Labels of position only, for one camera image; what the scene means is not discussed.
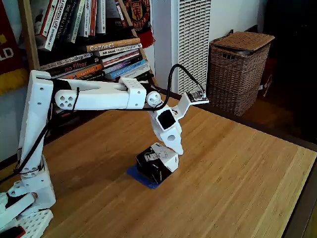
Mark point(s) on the black Moral Animal book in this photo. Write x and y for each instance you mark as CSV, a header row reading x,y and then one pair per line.
x,y
64,22

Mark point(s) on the slim white book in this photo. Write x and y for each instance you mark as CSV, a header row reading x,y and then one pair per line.
x,y
87,17

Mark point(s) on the dark purple book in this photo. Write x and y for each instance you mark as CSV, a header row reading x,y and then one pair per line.
x,y
123,65

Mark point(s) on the blue tape square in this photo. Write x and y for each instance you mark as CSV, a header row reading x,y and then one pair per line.
x,y
131,172

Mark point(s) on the white and green book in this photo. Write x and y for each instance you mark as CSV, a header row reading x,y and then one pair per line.
x,y
78,22

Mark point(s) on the camera board on white mount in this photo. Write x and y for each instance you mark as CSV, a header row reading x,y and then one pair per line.
x,y
195,96

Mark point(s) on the blue book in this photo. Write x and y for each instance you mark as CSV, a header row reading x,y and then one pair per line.
x,y
128,69

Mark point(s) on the white perforated base plate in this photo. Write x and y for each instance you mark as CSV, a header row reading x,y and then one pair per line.
x,y
37,223

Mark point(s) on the slim orange book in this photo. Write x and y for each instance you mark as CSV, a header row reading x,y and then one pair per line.
x,y
93,17

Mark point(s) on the red and black clamp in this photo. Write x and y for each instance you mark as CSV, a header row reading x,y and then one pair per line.
x,y
12,233

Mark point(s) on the black no filter book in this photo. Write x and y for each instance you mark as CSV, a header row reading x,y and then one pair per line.
x,y
74,67

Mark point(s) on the wooden shelf frame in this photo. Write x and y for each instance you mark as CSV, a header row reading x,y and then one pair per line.
x,y
31,44

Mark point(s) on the red and yellow banner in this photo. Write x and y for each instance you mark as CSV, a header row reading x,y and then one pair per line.
x,y
10,62

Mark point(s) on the white book script title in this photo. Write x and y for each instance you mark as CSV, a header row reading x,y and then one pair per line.
x,y
64,60

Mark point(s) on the red and white book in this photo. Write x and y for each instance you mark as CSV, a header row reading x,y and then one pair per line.
x,y
121,13

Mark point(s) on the red football scarf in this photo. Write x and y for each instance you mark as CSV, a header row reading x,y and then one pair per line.
x,y
138,15

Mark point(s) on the white Modern Romance book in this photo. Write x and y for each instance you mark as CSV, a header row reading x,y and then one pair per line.
x,y
119,50

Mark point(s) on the white louvered heater panel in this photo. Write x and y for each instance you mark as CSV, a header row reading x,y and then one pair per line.
x,y
193,49

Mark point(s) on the tan Connect book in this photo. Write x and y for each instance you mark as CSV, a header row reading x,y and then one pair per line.
x,y
111,45

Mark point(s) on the black and white box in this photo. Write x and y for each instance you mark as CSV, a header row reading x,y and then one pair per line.
x,y
153,168

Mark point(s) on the brown wicker basket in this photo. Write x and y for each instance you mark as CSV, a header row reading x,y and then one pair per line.
x,y
235,74

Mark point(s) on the white Financial Life book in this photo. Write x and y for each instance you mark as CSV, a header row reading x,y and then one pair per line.
x,y
55,24

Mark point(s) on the white book with red stripe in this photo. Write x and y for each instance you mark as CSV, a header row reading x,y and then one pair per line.
x,y
119,56

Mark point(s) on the red bag with white print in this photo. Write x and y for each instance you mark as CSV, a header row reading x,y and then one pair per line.
x,y
268,81

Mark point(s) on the wide white book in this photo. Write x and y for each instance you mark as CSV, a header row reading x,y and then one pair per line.
x,y
101,17

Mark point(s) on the white book with red spine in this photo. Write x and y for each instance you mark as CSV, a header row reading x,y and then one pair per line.
x,y
48,17

